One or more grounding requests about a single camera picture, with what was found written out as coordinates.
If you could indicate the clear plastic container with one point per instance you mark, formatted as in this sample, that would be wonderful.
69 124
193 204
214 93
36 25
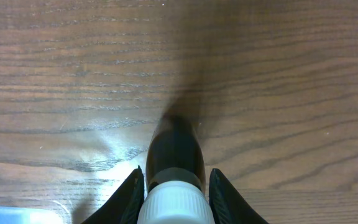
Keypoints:
17 215

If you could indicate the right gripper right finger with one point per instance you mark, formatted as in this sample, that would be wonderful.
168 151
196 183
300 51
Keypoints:
227 204

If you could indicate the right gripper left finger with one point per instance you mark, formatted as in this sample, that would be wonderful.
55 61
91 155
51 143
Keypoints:
124 205

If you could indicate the dark bottle white cap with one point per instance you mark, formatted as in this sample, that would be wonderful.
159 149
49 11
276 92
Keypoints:
175 176

